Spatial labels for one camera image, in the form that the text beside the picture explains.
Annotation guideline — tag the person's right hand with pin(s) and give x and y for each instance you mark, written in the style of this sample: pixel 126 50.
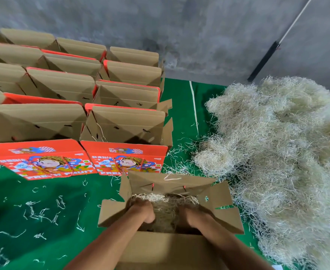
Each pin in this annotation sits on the person's right hand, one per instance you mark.
pixel 197 218

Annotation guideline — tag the person's right forearm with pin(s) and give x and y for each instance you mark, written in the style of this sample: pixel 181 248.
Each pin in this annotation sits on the person's right forearm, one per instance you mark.
pixel 232 250

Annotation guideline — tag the group of red fruit boxes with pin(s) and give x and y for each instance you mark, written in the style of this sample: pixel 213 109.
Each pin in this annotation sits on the group of red fruit boxes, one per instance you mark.
pixel 69 81

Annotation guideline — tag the person's left forearm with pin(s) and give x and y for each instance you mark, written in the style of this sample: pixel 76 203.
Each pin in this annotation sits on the person's left forearm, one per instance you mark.
pixel 106 247

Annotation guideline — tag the handful of shredded filler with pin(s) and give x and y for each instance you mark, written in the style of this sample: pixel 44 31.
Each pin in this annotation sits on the handful of shredded filler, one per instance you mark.
pixel 168 213

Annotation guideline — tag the red printed cardboard box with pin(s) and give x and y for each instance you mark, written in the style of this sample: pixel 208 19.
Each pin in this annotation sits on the red printed cardboard box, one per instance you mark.
pixel 165 253

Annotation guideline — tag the pile of shredded paper filler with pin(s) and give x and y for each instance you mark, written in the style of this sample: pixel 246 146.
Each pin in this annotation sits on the pile of shredded paper filler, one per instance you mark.
pixel 283 154

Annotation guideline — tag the white pole with black grip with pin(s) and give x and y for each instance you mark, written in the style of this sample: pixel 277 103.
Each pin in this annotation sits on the white pole with black grip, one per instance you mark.
pixel 263 61

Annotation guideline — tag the person's left hand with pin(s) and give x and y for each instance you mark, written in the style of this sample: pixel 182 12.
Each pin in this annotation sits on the person's left hand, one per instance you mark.
pixel 142 211

